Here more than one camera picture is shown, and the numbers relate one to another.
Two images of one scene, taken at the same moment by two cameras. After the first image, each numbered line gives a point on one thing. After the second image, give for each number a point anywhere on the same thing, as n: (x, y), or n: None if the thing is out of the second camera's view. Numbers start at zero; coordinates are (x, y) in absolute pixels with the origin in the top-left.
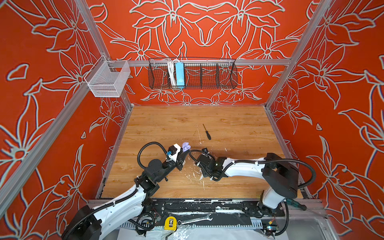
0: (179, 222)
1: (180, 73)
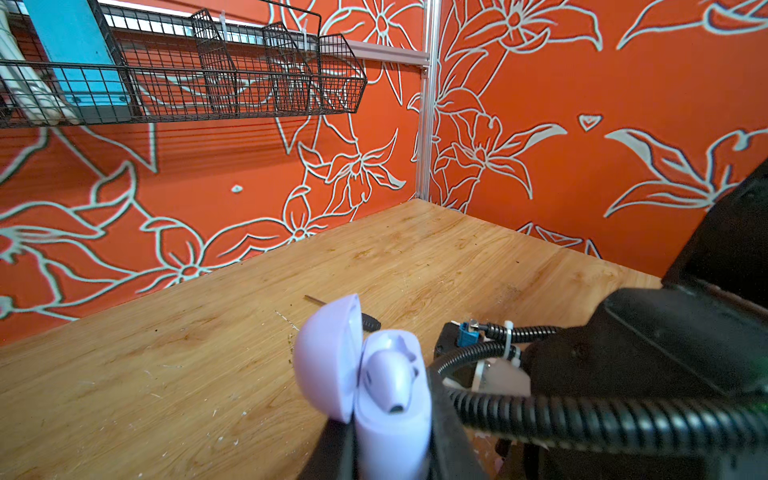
0: None
1: (80, 52)
